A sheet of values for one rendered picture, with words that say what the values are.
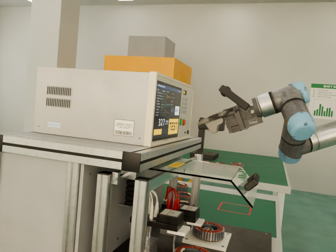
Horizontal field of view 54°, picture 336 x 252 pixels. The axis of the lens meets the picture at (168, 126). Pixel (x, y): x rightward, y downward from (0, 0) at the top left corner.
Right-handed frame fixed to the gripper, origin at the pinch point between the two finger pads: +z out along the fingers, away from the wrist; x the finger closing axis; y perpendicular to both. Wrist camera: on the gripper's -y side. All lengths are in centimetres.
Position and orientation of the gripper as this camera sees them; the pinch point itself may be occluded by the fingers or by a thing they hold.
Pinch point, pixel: (200, 121)
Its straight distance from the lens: 114.7
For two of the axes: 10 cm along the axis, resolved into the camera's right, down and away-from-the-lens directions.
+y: 3.2, 9.4, -0.9
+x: 3.1, -0.2, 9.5
